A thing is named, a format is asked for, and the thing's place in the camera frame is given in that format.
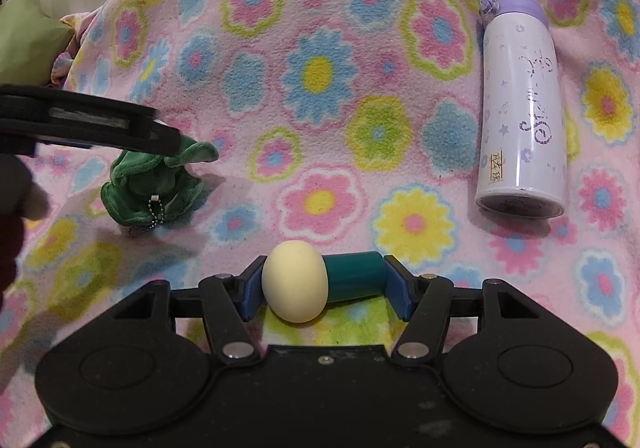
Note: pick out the pink floral fleece blanket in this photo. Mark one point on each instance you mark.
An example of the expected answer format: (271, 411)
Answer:
(325, 128)

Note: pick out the purple white bottle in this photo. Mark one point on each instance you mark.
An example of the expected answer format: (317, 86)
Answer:
(520, 118)

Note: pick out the person's left hand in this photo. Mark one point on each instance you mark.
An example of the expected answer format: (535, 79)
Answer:
(35, 203)

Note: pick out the green plush toy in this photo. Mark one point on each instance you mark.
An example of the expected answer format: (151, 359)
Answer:
(145, 188)

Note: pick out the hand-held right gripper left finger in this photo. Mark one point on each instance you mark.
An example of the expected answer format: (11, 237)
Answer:
(252, 288)

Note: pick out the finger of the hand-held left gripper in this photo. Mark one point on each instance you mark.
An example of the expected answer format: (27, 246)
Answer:
(125, 128)

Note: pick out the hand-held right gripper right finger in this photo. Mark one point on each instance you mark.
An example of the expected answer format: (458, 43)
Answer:
(400, 290)

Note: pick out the green pillow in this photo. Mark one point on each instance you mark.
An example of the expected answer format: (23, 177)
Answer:
(25, 43)

